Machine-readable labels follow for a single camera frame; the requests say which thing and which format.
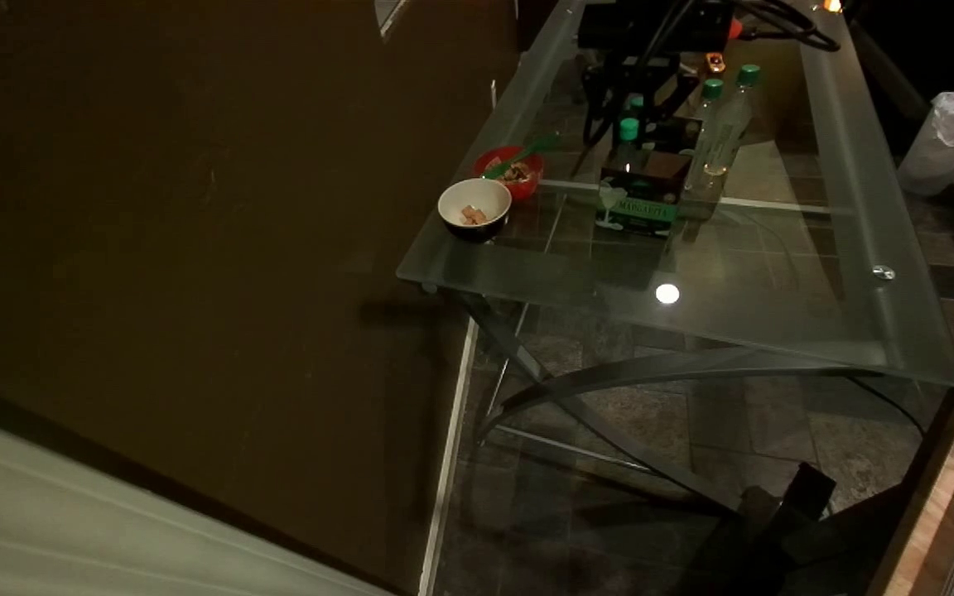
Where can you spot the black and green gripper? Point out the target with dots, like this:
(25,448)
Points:
(639,210)

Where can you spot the clear bottle with green cap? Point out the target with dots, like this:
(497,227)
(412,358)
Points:
(730,128)
(709,86)
(630,128)

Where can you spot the red bowl with chips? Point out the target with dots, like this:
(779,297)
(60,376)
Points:
(514,172)

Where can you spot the white bowl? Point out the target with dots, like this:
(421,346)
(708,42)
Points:
(475,207)

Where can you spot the black table foot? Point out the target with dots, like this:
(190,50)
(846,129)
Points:
(776,534)

